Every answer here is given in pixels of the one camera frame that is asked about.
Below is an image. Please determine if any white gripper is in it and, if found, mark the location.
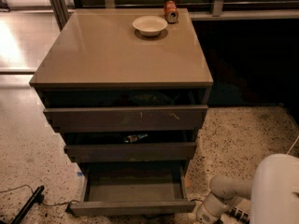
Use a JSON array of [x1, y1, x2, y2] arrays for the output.
[[196, 192, 231, 224]]

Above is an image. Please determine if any drawer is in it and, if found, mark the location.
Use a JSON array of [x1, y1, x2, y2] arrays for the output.
[[44, 105, 207, 133], [71, 161, 195, 217], [64, 142, 196, 162]]

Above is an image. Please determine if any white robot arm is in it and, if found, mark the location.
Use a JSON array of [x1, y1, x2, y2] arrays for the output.
[[196, 154, 299, 224]]

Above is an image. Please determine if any snack packet in drawer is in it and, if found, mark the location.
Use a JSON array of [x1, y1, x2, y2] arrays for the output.
[[123, 133, 148, 144]]

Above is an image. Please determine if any grey drawer cabinet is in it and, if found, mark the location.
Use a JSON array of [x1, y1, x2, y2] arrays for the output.
[[29, 8, 214, 173]]

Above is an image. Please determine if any black power strip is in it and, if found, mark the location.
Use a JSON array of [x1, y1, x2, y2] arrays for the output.
[[229, 207, 249, 224]]

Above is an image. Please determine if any black plug adapter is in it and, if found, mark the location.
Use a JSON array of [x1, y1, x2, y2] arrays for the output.
[[65, 203, 76, 217]]

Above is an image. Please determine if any black bar on floor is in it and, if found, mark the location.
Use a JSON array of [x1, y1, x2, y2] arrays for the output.
[[10, 186, 45, 224]]

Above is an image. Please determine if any white bowl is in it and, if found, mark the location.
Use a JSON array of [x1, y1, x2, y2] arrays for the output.
[[133, 16, 167, 37]]

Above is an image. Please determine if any orange soda can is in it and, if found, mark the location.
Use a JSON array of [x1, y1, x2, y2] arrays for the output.
[[164, 1, 178, 23]]

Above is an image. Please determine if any white cable with plug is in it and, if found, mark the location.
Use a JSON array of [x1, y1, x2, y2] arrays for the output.
[[286, 135, 299, 156]]

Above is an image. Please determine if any thin black cable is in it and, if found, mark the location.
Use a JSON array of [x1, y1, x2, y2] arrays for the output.
[[0, 184, 80, 207]]

